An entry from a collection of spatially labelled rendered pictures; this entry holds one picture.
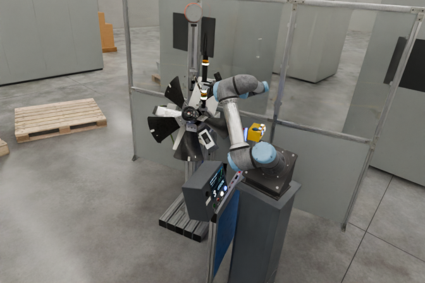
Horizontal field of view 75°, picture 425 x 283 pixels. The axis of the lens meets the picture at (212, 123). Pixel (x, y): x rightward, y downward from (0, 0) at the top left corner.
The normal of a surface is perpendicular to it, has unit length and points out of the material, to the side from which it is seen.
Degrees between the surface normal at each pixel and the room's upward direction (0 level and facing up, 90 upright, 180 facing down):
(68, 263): 0
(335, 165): 90
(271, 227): 90
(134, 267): 0
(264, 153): 42
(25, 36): 90
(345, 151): 90
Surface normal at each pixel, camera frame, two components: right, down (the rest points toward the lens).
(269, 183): -0.43, -0.40
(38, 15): 0.75, 0.33
